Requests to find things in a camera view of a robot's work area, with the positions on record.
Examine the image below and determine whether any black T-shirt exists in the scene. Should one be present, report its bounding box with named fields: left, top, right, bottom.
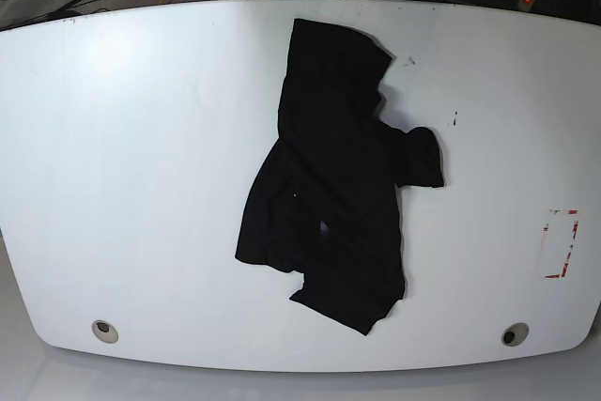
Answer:
left=235, top=19, right=444, bottom=334

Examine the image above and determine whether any red tape rectangle marking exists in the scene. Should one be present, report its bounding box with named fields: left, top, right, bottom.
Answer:
left=536, top=209, right=579, bottom=280

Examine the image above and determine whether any left table cable grommet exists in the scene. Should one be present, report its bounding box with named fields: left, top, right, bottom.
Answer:
left=92, top=320, right=118, bottom=345

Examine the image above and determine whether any table cable grommet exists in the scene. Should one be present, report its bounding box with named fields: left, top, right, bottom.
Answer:
left=501, top=322, right=530, bottom=347
left=92, top=320, right=118, bottom=345

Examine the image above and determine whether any right table cable grommet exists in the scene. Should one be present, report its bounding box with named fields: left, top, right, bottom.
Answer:
left=501, top=322, right=530, bottom=347

